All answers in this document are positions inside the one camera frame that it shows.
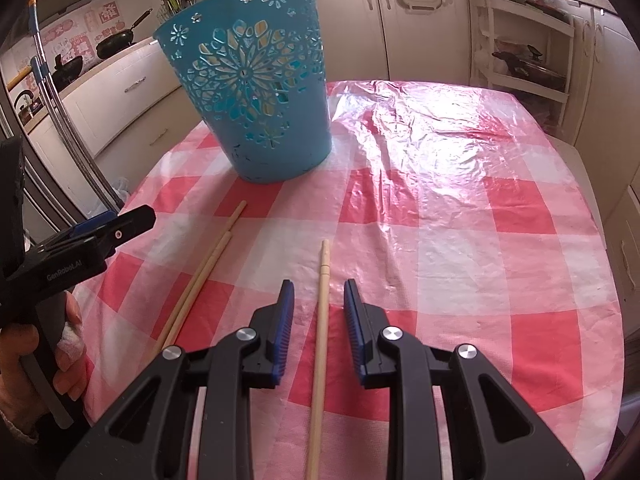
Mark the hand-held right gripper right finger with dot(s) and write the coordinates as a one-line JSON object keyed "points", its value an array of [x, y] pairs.
{"points": [[354, 330]]}

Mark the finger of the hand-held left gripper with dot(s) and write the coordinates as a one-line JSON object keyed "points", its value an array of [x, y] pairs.
{"points": [[130, 222], [92, 225]]}

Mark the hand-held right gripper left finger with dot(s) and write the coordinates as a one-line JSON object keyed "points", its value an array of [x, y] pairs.
{"points": [[285, 330]]}

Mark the wooden chopstick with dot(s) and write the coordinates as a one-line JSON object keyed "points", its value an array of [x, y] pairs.
{"points": [[210, 270], [220, 242], [322, 310]]}

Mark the blue perforated basket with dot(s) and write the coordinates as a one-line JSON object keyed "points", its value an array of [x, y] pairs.
{"points": [[280, 135]]}

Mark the person's left forearm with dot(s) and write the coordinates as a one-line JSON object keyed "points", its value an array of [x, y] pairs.
{"points": [[20, 455]]}

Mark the person's left hand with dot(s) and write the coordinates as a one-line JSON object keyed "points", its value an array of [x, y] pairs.
{"points": [[75, 360]]}

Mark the plastic lined trash bin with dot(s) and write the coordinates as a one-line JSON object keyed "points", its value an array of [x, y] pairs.
{"points": [[120, 192]]}

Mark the small black teapot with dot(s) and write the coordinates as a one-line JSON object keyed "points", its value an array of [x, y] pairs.
{"points": [[24, 106]]}

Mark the pink checkered plastic tablecloth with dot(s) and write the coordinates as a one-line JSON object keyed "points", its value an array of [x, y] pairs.
{"points": [[450, 210]]}

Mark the black cooking pot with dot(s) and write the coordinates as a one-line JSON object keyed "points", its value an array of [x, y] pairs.
{"points": [[67, 72]]}

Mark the black wok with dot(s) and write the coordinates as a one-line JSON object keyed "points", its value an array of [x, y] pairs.
{"points": [[115, 42]]}

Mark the white trolley cart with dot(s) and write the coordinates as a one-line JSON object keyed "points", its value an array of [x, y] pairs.
{"points": [[520, 80]]}

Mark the pot with lid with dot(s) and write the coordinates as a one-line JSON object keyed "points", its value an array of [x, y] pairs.
{"points": [[530, 72]]}

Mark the pink wall stickers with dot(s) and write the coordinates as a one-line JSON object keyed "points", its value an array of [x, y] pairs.
{"points": [[107, 15]]}

